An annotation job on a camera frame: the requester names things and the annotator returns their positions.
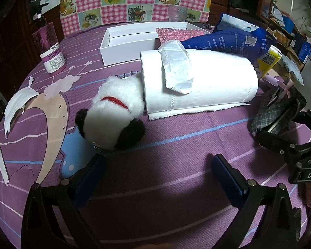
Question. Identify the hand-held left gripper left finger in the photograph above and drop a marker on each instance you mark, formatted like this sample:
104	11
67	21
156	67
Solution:
89	179

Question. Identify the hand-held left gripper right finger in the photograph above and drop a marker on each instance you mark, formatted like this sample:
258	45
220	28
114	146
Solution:
226	179

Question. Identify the plaid cloth pouch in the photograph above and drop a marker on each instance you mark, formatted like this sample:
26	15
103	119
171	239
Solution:
267	111

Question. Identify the panda plush toy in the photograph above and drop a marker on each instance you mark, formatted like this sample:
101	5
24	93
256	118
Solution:
111	114

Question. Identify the yellow tissue packet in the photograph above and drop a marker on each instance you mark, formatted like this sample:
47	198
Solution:
268	59

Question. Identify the white paper towel roll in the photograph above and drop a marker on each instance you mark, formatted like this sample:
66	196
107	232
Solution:
215	83

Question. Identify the blue plastic package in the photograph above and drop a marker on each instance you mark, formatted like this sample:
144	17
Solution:
223	44

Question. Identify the white sanitary pad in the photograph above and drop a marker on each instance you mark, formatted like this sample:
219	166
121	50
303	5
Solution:
175	64

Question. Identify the white cardboard box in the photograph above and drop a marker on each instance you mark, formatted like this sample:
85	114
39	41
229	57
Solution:
124	49

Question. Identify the pink sparkly cloth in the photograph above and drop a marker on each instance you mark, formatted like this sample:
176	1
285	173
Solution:
178	33

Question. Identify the grey plastic mailer bag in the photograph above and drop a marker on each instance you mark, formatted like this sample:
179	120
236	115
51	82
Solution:
291	68

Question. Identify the blue storage box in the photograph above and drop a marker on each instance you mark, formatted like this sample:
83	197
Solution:
304	51

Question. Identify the purple printed tablecloth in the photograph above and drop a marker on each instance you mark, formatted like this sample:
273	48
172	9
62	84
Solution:
171	134

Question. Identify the white flat strip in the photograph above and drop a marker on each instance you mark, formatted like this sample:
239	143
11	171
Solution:
2	163

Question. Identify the cluttered storage shelf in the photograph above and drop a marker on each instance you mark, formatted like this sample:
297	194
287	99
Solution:
287	18

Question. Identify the white face mask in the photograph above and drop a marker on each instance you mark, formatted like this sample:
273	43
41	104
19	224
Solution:
15	103

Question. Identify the purple pump bottle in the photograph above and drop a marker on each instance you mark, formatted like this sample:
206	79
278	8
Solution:
50	51

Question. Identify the black plastic holder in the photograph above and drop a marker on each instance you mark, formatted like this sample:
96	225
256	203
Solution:
206	26

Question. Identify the clear drinking glass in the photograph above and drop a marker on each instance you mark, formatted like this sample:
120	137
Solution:
177	14

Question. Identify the pink checkered chair cover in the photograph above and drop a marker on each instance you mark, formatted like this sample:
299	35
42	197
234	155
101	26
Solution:
119	0

